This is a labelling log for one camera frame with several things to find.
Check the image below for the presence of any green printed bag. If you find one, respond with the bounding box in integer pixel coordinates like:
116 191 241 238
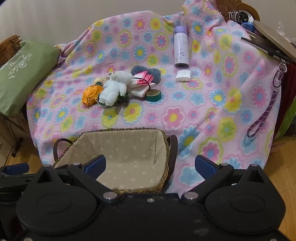
0 40 61 117

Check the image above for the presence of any dark red cloth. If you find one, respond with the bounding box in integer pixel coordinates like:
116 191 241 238
274 62 296 139

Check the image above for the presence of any white cloth with pink trim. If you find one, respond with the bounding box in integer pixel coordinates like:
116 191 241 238
128 71 156 98

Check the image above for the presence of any brown wicker basket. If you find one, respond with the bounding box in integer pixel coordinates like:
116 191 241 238
0 35 22 67

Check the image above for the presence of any white plush toy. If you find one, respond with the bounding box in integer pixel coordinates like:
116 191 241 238
99 71 134 106

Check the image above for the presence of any orange satin pouch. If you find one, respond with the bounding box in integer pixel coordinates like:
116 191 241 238
81 85 104 106

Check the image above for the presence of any blue round item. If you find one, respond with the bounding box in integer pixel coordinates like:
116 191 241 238
240 21 256 34

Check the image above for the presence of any purple strap with keyring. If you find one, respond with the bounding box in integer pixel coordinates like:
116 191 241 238
246 60 288 138

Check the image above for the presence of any teal tape roll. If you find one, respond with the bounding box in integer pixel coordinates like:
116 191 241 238
145 90 162 102

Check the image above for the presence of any blue furry scrunchie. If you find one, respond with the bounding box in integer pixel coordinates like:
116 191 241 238
131 65 162 83

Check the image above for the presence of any zebra striped item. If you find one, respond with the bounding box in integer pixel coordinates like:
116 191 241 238
228 10 249 22

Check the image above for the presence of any white tissue pack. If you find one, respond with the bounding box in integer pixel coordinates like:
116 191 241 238
176 70 192 82

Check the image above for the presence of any woven basket with fabric liner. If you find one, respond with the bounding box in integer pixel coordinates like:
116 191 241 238
53 128 178 194

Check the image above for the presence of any black elastic hair tie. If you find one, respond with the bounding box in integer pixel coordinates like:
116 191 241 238
135 77 158 90

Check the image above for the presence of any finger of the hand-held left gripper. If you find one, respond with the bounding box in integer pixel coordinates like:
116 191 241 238
0 162 35 180

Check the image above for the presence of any purple insulated bottle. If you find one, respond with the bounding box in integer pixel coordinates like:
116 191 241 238
173 26 190 69

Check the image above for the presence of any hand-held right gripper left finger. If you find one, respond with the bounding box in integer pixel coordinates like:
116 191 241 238
32 155 122 205

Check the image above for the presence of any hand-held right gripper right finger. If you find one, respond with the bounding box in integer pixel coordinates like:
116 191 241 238
181 155 267 205

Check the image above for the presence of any grey flat board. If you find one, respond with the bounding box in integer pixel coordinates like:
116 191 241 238
252 20 296 62

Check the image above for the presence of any clear plastic bag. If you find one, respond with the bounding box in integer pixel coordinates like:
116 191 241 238
277 23 296 40

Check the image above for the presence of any brown wicker chair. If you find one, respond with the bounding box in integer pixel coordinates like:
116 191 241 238
213 0 260 22

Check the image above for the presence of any pink floral fleece blanket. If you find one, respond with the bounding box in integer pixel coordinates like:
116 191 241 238
25 0 284 194

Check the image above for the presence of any green leaf print cloth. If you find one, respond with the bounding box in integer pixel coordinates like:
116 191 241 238
276 107 296 139

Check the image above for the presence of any green leafy ornament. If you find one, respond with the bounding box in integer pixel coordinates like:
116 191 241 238
117 91 129 104

